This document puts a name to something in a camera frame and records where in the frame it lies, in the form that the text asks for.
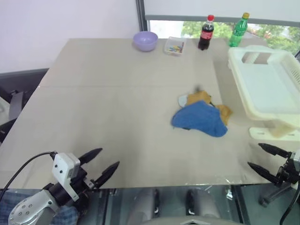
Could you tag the clear plastic container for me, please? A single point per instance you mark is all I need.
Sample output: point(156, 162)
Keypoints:
point(174, 48)

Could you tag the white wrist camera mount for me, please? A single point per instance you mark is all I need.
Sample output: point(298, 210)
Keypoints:
point(63, 167)
point(296, 156)

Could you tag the dark grey chair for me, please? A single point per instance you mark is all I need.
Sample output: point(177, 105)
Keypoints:
point(18, 86)

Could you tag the black chair base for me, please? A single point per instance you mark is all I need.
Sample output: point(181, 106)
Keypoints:
point(272, 194)

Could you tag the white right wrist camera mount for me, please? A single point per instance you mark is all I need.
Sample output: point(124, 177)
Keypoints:
point(296, 156)

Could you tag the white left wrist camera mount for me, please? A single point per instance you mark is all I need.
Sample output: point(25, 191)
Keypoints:
point(63, 167)

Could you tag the green bottle yellow cap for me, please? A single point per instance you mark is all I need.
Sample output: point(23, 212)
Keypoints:
point(237, 32)

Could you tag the grey roller blind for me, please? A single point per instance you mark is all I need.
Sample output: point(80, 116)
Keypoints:
point(222, 9)

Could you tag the white basket stand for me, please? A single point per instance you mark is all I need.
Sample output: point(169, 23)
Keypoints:
point(260, 134)

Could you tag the white plastic basket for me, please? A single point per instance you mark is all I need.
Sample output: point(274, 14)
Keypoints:
point(260, 86)

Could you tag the grey window frame post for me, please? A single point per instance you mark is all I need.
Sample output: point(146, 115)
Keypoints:
point(141, 16)

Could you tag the purple bowl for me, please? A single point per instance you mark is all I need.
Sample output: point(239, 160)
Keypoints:
point(145, 41)

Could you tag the cola bottle red cap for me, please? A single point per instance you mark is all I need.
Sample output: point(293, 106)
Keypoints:
point(206, 35)

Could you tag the blue cloth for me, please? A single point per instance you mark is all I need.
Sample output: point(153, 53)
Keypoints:
point(199, 118)

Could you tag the grey robot torso edge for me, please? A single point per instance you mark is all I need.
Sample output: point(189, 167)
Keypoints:
point(189, 221)

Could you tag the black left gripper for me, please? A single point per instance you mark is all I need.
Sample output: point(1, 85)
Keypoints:
point(82, 182)

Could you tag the blue checked trouser leg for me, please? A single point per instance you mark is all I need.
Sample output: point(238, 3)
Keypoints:
point(63, 214)

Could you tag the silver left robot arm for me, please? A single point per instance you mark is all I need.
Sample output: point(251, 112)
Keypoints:
point(30, 208)

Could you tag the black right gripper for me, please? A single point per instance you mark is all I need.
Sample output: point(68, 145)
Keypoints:
point(289, 173)

